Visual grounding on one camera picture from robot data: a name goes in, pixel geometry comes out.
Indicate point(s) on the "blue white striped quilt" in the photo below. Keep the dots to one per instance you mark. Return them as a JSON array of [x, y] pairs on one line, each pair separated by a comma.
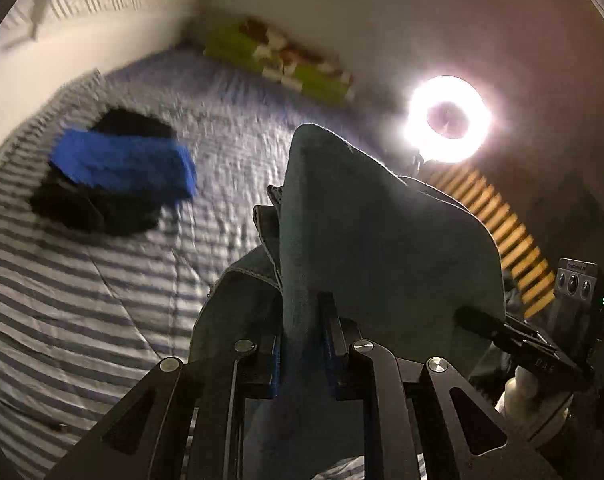
[[82, 285]]

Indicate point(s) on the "brown white patterned pillow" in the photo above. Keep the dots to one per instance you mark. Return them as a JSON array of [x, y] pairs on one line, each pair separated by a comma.
[[292, 55]]

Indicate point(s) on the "person's right hand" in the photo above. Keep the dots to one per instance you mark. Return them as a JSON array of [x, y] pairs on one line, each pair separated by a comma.
[[524, 400]]

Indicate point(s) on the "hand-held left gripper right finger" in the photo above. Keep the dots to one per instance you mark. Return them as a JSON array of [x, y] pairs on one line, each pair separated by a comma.
[[329, 350]]

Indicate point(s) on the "blue denim shirt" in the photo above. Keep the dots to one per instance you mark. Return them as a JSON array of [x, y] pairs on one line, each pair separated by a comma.
[[357, 220]]

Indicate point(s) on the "wooden slat railing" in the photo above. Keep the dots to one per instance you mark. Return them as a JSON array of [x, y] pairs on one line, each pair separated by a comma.
[[511, 240]]

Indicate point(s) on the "green folded blanket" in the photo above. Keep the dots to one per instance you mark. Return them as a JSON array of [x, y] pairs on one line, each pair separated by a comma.
[[227, 42]]

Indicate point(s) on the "black tripod stand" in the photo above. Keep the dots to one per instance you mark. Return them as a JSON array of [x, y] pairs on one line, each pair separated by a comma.
[[418, 162]]

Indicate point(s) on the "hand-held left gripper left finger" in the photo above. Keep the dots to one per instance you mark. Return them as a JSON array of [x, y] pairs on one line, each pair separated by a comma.
[[276, 365]]

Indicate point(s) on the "blue garment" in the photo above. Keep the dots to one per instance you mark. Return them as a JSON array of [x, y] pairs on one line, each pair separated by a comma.
[[122, 165]]

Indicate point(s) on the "black folded cloth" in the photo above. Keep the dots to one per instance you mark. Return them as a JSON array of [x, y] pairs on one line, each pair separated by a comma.
[[107, 220]]

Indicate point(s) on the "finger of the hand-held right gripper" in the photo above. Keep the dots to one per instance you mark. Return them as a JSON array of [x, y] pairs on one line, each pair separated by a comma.
[[521, 345]]

